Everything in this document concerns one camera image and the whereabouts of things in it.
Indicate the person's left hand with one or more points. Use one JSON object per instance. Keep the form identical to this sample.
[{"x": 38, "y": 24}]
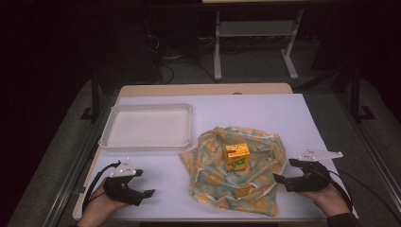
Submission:
[{"x": 104, "y": 203}]

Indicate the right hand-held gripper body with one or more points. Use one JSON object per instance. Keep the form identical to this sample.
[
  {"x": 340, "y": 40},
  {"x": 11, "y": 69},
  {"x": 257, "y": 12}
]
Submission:
[{"x": 310, "y": 179}]

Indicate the white table mat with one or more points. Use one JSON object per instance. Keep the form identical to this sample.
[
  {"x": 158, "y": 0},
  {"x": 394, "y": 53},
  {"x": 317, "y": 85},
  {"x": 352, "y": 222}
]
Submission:
[{"x": 239, "y": 110}]

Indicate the orange green patterned cloth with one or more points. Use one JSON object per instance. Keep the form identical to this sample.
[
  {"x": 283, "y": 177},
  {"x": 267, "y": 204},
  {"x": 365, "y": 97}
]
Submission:
[{"x": 214, "y": 179}]

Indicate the yellow carton box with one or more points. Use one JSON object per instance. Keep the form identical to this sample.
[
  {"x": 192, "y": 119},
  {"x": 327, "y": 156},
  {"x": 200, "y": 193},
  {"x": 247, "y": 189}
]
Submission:
[{"x": 237, "y": 156}]

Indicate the person's right hand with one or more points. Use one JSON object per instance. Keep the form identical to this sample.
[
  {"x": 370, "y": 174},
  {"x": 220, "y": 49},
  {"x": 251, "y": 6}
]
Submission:
[{"x": 327, "y": 198}]

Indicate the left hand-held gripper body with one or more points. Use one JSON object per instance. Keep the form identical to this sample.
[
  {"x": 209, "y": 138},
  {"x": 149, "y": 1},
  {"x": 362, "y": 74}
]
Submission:
[{"x": 121, "y": 189}]

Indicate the black metal post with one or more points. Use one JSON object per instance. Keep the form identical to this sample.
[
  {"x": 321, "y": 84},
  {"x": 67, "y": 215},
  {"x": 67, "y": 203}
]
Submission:
[
  {"x": 356, "y": 94},
  {"x": 95, "y": 94}
]

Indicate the white plastic tray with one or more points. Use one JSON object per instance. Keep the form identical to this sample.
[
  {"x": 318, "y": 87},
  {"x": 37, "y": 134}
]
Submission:
[{"x": 148, "y": 127}]

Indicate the white metal stand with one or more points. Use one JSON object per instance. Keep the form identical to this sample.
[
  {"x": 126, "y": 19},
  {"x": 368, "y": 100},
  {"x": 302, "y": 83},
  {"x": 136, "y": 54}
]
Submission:
[{"x": 252, "y": 28}]

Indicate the metal frame rail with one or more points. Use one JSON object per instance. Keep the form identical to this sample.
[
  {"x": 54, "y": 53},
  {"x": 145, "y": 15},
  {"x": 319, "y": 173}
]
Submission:
[
  {"x": 72, "y": 170},
  {"x": 375, "y": 164}
]

